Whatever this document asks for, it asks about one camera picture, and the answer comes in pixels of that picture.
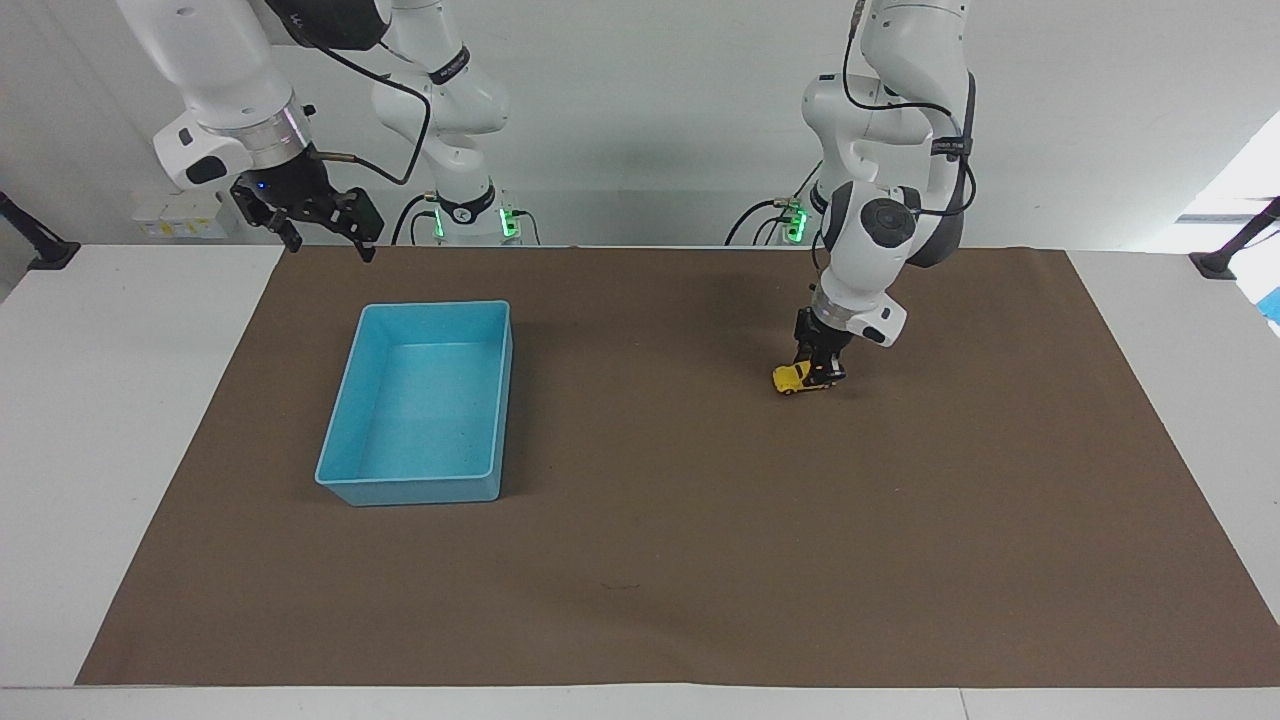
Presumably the black stand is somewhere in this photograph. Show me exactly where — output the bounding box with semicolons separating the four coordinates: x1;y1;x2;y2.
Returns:
0;190;82;272
1188;196;1280;281

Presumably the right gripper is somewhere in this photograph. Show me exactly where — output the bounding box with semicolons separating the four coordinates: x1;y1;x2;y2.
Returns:
230;148;386;264

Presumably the light blue plastic bin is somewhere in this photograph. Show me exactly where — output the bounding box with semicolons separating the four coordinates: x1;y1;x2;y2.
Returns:
314;300;514;507

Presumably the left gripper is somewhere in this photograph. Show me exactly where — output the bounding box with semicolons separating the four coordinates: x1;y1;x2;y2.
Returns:
794;307;853;363

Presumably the yellow toy beetle car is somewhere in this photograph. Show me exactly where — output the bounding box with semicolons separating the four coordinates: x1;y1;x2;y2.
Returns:
772;362;847;396

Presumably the white box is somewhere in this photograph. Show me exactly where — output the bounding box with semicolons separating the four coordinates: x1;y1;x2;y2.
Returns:
130;194;230;242

